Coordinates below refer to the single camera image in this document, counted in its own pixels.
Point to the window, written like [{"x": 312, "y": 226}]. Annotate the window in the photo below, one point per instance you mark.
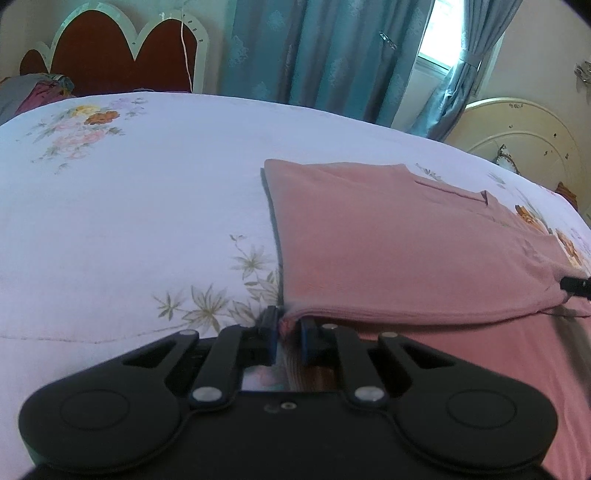
[{"x": 438, "y": 34}]

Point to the cream round furniture panel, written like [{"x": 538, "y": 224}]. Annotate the cream round furniture panel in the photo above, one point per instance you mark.
[{"x": 526, "y": 131}]

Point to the crystal wall lamp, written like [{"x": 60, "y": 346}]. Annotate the crystal wall lamp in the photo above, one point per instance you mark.
[{"x": 582, "y": 71}]

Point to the white floral bedsheet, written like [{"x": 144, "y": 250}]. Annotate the white floral bedsheet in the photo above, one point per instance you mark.
[{"x": 138, "y": 221}]

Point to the curtain tieback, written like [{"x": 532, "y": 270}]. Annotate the curtain tieback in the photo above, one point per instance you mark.
[{"x": 478, "y": 60}]

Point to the teal patterned curtain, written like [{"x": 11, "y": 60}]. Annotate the teal patterned curtain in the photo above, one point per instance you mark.
[
  {"x": 323, "y": 55},
  {"x": 466, "y": 74}
]

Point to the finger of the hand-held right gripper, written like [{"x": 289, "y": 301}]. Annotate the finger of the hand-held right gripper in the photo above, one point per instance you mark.
[{"x": 575, "y": 285}]

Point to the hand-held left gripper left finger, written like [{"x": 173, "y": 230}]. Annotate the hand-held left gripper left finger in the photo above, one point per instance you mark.
[{"x": 273, "y": 333}]

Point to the pile of grey purple clothes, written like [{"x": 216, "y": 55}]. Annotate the pile of grey purple clothes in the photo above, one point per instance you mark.
[{"x": 32, "y": 92}]

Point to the pink knit garment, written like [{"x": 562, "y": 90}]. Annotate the pink knit garment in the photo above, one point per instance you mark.
[{"x": 397, "y": 249}]

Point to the brown headboard with white trim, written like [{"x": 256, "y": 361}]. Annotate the brown headboard with white trim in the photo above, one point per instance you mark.
[{"x": 111, "y": 50}]

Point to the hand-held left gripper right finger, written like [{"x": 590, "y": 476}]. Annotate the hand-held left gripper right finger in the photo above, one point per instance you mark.
[{"x": 306, "y": 342}]

